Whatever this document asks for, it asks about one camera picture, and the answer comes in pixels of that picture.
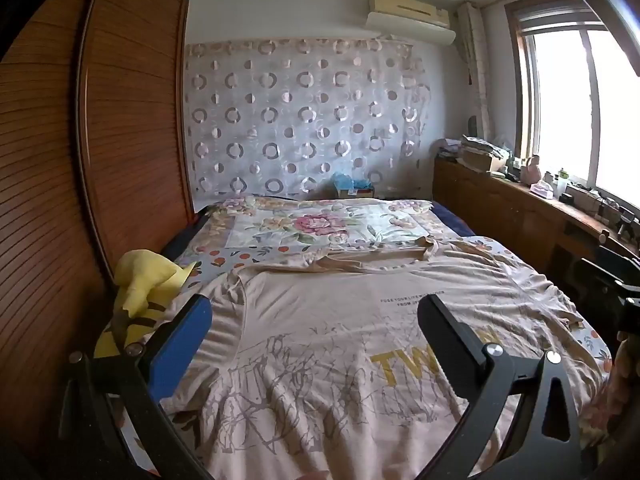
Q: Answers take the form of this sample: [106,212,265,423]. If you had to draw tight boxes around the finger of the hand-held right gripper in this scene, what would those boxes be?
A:
[582,245,626,306]

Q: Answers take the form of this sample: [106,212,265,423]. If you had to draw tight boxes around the person's right hand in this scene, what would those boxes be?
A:
[617,332,640,401]

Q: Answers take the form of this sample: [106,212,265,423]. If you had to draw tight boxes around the window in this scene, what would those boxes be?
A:
[505,0,640,211]

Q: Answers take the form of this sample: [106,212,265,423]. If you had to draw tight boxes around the floral quilt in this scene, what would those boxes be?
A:
[197,197,436,253]

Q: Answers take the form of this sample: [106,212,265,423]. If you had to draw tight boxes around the wall air conditioner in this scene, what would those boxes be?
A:
[365,0,457,46]

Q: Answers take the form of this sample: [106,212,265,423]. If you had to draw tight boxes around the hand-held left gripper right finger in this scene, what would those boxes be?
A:
[417,294,583,480]

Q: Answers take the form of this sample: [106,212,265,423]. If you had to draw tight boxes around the orange fruit print bed sheet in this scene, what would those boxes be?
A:
[90,237,616,480]

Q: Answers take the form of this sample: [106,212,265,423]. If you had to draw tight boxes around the beige printed t-shirt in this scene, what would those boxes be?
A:
[165,237,608,480]

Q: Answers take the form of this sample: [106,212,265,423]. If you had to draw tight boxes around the yellow plush toy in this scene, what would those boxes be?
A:
[94,249,196,361]

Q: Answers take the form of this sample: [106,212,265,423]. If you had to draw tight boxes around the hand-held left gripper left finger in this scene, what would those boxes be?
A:
[59,294,213,480]

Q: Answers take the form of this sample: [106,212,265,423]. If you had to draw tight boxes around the blue tissue box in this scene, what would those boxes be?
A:
[332,172,376,200]

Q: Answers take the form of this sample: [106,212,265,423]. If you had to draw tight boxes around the wooden side cabinet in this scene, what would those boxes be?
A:
[432,157,640,301]

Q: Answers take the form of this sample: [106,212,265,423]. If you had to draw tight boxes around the pile of papers and boxes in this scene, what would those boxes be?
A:
[435,134,516,173]

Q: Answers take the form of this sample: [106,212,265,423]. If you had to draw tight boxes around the wooden slatted wardrobe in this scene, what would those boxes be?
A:
[0,0,196,461]

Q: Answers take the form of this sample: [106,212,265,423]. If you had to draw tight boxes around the sheer circle pattern curtain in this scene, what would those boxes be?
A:
[184,37,431,201]

